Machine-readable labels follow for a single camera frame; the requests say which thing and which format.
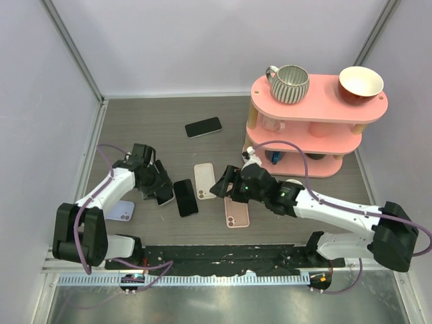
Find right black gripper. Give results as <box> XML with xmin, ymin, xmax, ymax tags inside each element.
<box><xmin>211</xmin><ymin>165</ymin><xmax>267</xmax><ymax>203</ymax></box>

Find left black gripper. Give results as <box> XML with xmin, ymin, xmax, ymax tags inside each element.
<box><xmin>138</xmin><ymin>160</ymin><xmax>172</xmax><ymax>200</ymax></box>

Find beige phone case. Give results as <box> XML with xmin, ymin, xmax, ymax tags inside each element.
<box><xmin>194</xmin><ymin>163</ymin><xmax>216</xmax><ymax>200</ymax></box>

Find phone with white edge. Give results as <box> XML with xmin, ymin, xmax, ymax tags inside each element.
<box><xmin>156</xmin><ymin>194</ymin><xmax>175</xmax><ymax>207</ymax></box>

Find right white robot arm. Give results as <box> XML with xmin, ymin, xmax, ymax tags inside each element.
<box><xmin>210</xmin><ymin>163</ymin><xmax>419</xmax><ymax>273</ymax></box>

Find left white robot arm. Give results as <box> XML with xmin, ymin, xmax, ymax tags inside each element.
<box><xmin>52</xmin><ymin>143</ymin><xmax>173</xmax><ymax>275</ymax></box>

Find pink phone case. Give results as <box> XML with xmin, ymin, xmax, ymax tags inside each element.
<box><xmin>224</xmin><ymin>197</ymin><xmax>250</xmax><ymax>229</ymax></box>

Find lilac phone case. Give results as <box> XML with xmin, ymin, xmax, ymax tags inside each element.
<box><xmin>105</xmin><ymin>200</ymin><xmax>135</xmax><ymax>222</ymax></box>

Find black phone silver edge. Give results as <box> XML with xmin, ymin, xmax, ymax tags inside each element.
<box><xmin>185</xmin><ymin>117</ymin><xmax>223</xmax><ymax>138</ymax></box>

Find blue cup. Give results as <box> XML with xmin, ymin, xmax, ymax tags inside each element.
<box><xmin>265</xmin><ymin>151</ymin><xmax>285</xmax><ymax>165</ymax></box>

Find yellow green mug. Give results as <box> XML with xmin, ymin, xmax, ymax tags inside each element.
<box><xmin>286</xmin><ymin>179</ymin><xmax>303</xmax><ymax>186</ymax></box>

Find black mounting plate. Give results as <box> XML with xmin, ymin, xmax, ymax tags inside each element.
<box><xmin>126</xmin><ymin>244</ymin><xmax>346</xmax><ymax>277</ymax></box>

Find clear pink glass cup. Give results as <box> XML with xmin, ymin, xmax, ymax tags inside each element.
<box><xmin>261</xmin><ymin>115</ymin><xmax>286</xmax><ymax>132</ymax></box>

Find pink three-tier shelf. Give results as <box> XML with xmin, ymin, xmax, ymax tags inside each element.
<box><xmin>244</xmin><ymin>74</ymin><xmax>388</xmax><ymax>178</ymax></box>

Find dark cup bottom shelf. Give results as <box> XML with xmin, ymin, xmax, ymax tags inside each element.
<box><xmin>306</xmin><ymin>153</ymin><xmax>325</xmax><ymax>161</ymax></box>

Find grey striped mug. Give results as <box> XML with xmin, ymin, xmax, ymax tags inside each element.
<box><xmin>265</xmin><ymin>65</ymin><xmax>310</xmax><ymax>105</ymax></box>

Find red white bowl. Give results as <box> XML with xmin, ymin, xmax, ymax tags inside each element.
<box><xmin>337</xmin><ymin>66</ymin><xmax>384</xmax><ymax>105</ymax></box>

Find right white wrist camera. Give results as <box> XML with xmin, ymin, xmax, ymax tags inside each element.
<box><xmin>242</xmin><ymin>146</ymin><xmax>262</xmax><ymax>168</ymax></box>

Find white slotted cable duct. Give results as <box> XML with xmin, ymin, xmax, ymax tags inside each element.
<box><xmin>57</xmin><ymin>272</ymin><xmax>310</xmax><ymax>287</ymax></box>

